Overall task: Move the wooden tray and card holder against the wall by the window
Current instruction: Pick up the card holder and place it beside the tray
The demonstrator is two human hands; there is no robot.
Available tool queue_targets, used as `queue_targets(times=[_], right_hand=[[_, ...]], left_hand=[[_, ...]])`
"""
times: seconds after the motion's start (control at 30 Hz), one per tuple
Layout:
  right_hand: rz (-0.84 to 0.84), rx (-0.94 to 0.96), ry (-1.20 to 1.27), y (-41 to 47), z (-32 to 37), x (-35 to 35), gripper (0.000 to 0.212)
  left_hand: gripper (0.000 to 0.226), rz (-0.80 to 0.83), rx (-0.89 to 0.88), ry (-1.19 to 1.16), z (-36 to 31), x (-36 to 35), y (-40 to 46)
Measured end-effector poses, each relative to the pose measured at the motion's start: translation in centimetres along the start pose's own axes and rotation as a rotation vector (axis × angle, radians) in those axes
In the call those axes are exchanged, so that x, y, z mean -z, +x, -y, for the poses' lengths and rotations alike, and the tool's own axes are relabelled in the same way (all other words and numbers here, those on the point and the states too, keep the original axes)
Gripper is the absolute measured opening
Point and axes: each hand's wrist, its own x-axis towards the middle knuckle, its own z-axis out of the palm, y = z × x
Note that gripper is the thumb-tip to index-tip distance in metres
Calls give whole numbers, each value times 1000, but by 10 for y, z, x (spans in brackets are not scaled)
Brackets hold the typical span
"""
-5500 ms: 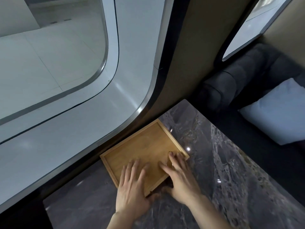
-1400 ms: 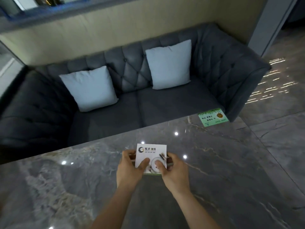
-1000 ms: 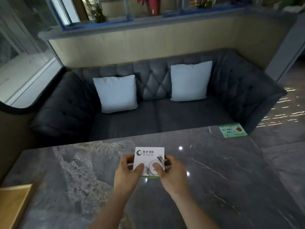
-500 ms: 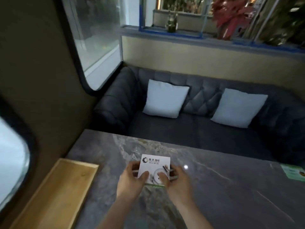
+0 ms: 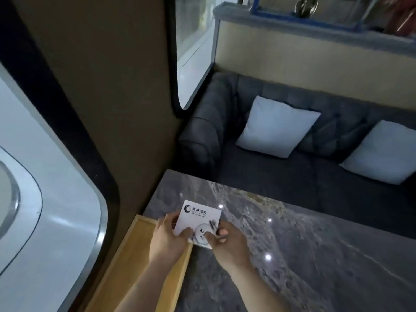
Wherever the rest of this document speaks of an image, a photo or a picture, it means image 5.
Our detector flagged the red blurred object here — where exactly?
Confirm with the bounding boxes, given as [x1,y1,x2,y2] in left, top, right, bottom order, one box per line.
[383,0,416,38]

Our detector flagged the person's left hand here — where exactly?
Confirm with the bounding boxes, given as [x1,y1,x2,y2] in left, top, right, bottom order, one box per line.
[149,211,194,265]

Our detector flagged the white square cushion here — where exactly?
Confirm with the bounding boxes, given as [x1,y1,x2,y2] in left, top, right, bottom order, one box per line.
[339,120,416,185]
[235,95,322,159]

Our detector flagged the blue-framed glass panel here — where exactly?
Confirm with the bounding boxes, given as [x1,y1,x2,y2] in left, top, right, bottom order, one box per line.
[250,0,372,32]

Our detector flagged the dark grey tufted sofa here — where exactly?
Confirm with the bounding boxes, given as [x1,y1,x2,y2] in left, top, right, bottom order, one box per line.
[177,71,416,240]

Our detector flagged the large rounded silver-framed window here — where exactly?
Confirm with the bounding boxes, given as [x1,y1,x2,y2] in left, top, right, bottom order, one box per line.
[0,62,109,312]

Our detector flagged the white printed paper packet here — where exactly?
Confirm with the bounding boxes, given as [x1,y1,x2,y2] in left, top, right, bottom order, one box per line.
[173,200,223,250]

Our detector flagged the person's right hand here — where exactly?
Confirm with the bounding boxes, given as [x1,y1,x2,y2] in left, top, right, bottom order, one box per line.
[201,221,253,275]

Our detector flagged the person's right forearm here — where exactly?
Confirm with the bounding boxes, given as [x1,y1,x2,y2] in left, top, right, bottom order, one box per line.
[224,261,293,312]

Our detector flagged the light wooden tray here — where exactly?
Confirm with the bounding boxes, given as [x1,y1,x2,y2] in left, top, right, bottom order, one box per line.
[84,214,194,312]

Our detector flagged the person's left forearm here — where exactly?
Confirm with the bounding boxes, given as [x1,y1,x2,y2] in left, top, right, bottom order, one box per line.
[114,256,184,312]

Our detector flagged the shiny metal ornament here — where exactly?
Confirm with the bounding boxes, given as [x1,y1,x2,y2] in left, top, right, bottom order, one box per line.
[294,0,318,19]

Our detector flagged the beige partition with grey ledge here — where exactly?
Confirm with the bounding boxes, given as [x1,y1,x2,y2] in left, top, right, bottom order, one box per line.
[212,3,416,111]

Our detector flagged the rounded black-framed window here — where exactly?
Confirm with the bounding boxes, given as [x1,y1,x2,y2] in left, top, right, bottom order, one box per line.
[165,0,221,118]

